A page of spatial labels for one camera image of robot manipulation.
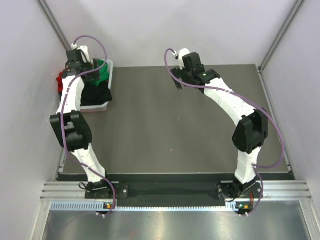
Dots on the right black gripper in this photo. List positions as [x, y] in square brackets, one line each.
[179, 72]

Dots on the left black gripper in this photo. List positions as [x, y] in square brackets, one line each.
[87, 63]

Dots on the green t shirt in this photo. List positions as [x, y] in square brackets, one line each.
[103, 72]

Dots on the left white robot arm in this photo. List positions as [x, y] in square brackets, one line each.
[70, 127]

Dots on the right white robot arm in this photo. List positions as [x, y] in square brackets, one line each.
[251, 124]

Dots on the red t shirt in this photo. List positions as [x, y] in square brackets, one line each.
[59, 80]

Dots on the black t shirt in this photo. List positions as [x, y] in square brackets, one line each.
[96, 95]

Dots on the white plastic basket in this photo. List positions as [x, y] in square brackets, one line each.
[100, 105]

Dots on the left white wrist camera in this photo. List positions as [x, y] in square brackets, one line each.
[84, 48]

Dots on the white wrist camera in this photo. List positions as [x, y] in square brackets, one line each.
[181, 53]
[84, 48]

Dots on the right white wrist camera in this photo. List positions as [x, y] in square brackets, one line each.
[181, 53]

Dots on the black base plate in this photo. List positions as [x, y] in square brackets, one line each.
[213, 190]

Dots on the aluminium frame rail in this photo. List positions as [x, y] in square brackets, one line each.
[286, 190]

